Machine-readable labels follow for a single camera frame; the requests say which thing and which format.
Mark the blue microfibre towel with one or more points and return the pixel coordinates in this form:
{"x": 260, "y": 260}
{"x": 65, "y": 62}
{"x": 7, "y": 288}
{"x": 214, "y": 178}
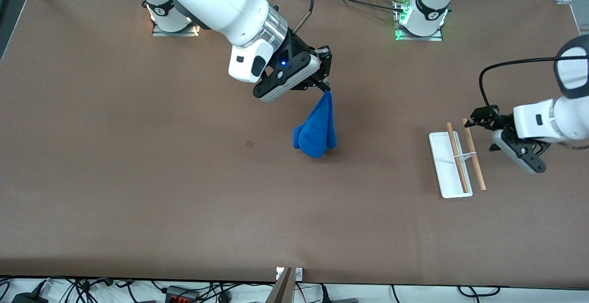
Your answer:
{"x": 317, "y": 133}

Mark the wooden rack rod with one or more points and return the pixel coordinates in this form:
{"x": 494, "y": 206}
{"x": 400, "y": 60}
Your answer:
{"x": 479, "y": 174}
{"x": 456, "y": 153}

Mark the small metal edge bracket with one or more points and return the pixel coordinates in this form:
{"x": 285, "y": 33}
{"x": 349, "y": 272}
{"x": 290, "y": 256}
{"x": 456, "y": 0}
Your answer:
{"x": 299, "y": 274}

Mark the grey camera stand pole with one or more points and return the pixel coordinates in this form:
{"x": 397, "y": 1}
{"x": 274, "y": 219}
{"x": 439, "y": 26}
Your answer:
{"x": 281, "y": 291}

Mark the black power brick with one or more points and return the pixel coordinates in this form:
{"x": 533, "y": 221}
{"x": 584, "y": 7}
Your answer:
{"x": 27, "y": 299}

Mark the black floor plug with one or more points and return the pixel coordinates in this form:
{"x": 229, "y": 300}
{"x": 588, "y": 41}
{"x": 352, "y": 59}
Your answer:
{"x": 325, "y": 294}

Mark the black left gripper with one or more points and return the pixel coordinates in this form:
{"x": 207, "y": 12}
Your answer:
{"x": 501, "y": 121}

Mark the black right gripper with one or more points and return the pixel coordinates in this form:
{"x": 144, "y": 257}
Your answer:
{"x": 294, "y": 45}

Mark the white towel rack base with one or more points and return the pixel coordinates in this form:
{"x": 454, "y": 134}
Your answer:
{"x": 442, "y": 165}

